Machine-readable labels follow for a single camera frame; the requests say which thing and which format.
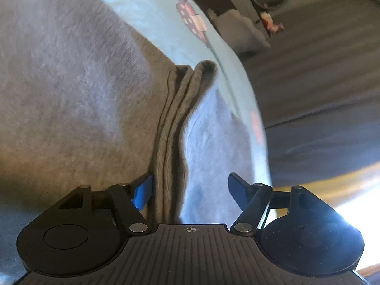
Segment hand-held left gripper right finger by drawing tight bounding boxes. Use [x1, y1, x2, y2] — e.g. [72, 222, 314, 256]
[228, 173, 311, 236]

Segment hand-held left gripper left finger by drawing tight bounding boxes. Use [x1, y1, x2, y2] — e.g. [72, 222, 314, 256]
[59, 175, 154, 236]

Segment grey pants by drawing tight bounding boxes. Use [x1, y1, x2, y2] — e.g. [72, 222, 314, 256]
[0, 0, 259, 285]

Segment light blue printed bedsheet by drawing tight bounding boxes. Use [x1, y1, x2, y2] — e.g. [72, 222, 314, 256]
[64, 0, 275, 190]

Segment small colourful toy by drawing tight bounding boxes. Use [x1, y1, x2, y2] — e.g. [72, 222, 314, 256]
[259, 11, 284, 34]

